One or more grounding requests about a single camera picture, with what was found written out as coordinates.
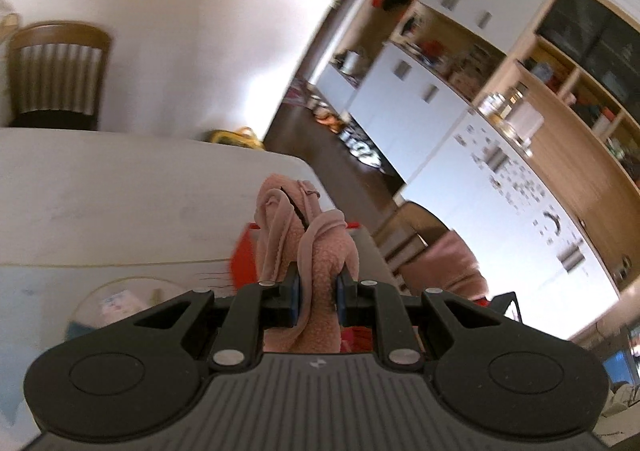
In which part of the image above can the white stickered cabinet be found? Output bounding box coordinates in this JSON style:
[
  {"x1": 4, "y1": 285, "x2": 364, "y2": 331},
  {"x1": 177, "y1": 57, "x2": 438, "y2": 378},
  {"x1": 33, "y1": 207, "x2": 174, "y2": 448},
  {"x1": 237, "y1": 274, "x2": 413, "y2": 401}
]
[{"x1": 400, "y1": 108, "x2": 621, "y2": 342}]

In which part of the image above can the pink fringed scarf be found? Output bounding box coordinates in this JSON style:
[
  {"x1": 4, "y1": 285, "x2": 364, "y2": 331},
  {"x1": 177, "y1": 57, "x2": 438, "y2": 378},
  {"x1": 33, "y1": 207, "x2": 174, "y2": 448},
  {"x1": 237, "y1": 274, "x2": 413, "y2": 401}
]
[{"x1": 397, "y1": 231, "x2": 488, "y2": 302}]

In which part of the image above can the pink fleece garment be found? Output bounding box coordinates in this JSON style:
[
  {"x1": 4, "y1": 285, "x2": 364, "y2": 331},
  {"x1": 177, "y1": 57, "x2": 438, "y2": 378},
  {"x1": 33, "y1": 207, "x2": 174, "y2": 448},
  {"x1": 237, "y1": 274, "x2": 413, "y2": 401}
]
[{"x1": 252, "y1": 174, "x2": 361, "y2": 354}]

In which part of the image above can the white two-door cabinet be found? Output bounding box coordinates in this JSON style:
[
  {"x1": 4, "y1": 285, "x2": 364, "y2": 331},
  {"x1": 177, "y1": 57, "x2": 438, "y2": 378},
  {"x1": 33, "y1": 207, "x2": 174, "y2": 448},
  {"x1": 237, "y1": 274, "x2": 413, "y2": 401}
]
[{"x1": 347, "y1": 41, "x2": 473, "y2": 182}]

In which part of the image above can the white tote bag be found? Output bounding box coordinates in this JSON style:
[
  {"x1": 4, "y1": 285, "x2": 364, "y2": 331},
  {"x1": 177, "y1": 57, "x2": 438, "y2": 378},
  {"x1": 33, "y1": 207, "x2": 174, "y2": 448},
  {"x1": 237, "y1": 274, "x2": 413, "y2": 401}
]
[{"x1": 340, "y1": 50, "x2": 366, "y2": 74}]

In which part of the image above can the low white cabinet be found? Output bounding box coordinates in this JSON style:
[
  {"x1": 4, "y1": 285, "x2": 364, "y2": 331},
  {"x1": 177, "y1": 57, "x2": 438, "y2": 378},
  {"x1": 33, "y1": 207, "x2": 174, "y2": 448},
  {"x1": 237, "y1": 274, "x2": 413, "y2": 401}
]
[{"x1": 315, "y1": 64, "x2": 361, "y2": 112}]

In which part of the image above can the light wooden slat chair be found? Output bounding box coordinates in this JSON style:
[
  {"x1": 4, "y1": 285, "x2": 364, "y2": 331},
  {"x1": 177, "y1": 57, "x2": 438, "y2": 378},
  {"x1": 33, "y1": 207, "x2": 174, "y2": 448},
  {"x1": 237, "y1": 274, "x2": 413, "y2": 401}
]
[{"x1": 5, "y1": 21, "x2": 112, "y2": 132}]

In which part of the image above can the pile of household clutter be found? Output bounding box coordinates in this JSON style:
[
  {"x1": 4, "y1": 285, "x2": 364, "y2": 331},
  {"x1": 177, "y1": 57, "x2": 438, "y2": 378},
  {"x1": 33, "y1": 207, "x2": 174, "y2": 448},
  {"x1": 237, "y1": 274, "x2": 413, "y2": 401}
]
[{"x1": 400, "y1": 34, "x2": 506, "y2": 99}]

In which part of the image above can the blue printed table mat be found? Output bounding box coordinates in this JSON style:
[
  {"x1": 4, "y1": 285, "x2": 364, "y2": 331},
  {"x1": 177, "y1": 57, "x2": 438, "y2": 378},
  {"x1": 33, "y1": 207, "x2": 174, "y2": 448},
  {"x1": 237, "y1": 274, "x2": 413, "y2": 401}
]
[{"x1": 0, "y1": 261, "x2": 238, "y2": 437}]

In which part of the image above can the yellow bag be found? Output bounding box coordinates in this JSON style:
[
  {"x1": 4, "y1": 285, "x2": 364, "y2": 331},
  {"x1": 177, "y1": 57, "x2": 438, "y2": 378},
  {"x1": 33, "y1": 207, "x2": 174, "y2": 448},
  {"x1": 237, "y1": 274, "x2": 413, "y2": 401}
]
[{"x1": 207, "y1": 127, "x2": 265, "y2": 151}]

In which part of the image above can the white cardboard box red trim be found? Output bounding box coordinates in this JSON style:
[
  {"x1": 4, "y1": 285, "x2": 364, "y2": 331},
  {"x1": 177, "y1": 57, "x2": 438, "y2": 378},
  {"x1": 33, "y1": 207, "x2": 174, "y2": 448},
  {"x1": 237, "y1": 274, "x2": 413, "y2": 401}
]
[{"x1": 230, "y1": 221, "x2": 401, "y2": 354}]

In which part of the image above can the dark wooden slat chair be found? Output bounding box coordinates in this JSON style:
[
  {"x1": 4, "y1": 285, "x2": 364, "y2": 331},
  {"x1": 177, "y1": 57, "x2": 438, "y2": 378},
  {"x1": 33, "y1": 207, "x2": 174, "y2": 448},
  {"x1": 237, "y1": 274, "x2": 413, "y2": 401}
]
[{"x1": 372, "y1": 201, "x2": 451, "y2": 292}]

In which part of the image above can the red patterned rug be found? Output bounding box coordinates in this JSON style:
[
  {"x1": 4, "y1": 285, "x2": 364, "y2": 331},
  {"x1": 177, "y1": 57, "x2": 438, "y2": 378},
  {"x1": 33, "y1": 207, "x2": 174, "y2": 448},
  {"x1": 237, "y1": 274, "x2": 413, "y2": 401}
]
[{"x1": 285, "y1": 81, "x2": 321, "y2": 107}]

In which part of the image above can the clear round plastic lid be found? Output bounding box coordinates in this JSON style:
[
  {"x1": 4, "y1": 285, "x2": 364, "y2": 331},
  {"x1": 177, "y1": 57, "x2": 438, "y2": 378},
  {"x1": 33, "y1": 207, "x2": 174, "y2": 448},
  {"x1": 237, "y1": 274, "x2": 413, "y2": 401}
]
[{"x1": 67, "y1": 277, "x2": 188, "y2": 332}]

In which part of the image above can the row of kitchen jars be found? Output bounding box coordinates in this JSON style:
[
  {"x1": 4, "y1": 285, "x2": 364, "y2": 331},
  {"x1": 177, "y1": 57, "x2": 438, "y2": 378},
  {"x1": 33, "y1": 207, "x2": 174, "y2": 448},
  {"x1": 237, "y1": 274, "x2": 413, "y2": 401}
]
[{"x1": 475, "y1": 84, "x2": 546, "y2": 157}]

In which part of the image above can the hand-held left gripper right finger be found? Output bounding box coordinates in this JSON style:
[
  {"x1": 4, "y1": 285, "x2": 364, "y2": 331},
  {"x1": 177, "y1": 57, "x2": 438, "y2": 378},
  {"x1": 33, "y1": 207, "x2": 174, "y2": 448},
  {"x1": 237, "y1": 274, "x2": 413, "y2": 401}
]
[{"x1": 335, "y1": 267, "x2": 501, "y2": 373}]

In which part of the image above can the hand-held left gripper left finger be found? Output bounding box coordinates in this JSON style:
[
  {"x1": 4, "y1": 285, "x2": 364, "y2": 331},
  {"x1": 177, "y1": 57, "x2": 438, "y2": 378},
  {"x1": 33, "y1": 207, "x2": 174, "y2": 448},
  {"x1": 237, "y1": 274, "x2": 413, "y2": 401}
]
[{"x1": 132, "y1": 263, "x2": 301, "y2": 373}]

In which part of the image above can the row of shoes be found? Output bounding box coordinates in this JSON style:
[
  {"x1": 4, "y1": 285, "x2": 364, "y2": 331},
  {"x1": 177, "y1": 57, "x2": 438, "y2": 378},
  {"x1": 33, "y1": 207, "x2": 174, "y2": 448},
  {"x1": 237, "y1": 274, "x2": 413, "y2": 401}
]
[{"x1": 307, "y1": 96, "x2": 396, "y2": 172}]

